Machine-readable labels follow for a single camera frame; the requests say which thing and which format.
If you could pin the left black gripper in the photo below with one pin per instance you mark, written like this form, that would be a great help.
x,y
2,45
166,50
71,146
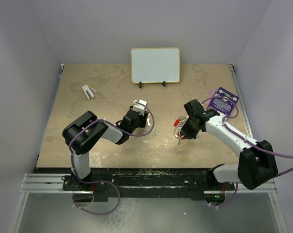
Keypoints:
x,y
143,119

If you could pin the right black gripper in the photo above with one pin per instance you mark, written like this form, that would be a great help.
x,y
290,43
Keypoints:
x,y
188,134

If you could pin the keyring with coloured key tags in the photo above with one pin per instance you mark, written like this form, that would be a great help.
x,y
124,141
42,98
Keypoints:
x,y
179,123

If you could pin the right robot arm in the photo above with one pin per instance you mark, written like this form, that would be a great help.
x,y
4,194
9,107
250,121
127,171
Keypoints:
x,y
256,164

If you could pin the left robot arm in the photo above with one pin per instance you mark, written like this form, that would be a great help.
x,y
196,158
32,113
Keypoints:
x,y
84,132

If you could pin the purple card package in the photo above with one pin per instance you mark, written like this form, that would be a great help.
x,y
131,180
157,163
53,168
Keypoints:
x,y
225,104

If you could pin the yellow tipped pen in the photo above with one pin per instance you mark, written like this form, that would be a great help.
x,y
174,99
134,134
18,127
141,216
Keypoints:
x,y
95,91

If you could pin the small whiteboard on stand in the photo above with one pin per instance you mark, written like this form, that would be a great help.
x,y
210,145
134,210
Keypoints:
x,y
155,65

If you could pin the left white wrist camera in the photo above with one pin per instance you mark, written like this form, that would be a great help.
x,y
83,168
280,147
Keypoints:
x,y
139,106

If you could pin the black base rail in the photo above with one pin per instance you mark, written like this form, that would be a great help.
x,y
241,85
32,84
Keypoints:
x,y
171,183

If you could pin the aluminium frame rail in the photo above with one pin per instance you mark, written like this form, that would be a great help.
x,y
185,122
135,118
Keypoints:
x,y
42,183

